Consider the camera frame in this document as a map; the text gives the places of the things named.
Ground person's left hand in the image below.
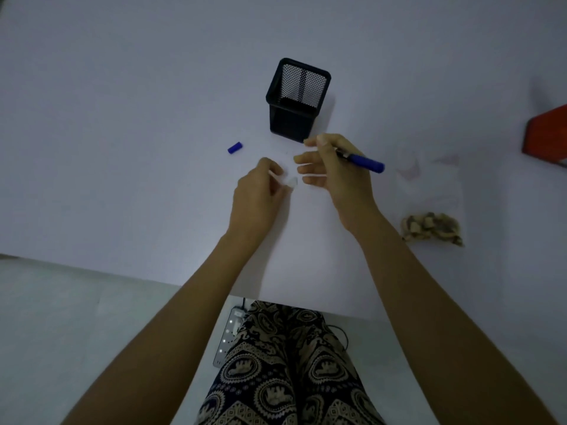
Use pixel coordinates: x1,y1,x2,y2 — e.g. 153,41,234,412
226,157,292,238

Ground person's right hand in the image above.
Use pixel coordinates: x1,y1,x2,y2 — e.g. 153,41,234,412
293,133,384,235

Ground small white eraser piece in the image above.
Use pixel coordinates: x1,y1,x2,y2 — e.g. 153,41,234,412
269,169,299,189

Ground blue pen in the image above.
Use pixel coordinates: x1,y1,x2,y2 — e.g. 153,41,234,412
333,148,385,174

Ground person's left forearm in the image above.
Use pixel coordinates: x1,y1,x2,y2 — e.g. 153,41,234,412
61,207,291,425

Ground person's right forearm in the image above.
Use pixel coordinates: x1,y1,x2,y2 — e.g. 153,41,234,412
351,208,559,425

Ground black mesh pen holder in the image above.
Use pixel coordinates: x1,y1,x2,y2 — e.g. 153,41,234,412
266,58,331,144

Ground clear bag of brown pieces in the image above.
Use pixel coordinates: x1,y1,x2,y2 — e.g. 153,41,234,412
395,146,467,248

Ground white power strip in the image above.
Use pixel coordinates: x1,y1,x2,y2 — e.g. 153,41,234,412
213,306,247,368

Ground patterned black and beige trousers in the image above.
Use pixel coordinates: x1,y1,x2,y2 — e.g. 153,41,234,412
193,300,387,425

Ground red box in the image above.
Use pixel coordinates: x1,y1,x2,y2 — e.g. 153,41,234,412
522,104,567,165

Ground black cable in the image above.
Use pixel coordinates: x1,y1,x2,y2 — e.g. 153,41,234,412
329,325,351,350

